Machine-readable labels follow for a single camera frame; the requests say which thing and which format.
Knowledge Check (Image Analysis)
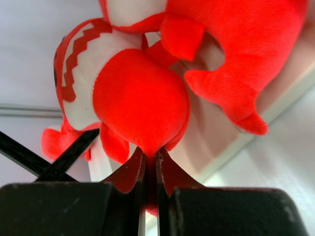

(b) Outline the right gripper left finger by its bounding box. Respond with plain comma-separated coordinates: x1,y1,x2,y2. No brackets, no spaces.
0,148,146,236

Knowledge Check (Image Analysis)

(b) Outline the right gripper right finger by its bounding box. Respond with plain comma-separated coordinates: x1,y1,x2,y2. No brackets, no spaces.
156,148,308,236

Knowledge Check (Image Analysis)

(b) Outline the red shark plush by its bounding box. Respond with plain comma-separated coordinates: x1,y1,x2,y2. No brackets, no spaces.
99,0,308,135

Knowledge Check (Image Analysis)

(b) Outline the beige three-tier shelf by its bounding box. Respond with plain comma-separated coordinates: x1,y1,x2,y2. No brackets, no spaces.
0,19,315,181

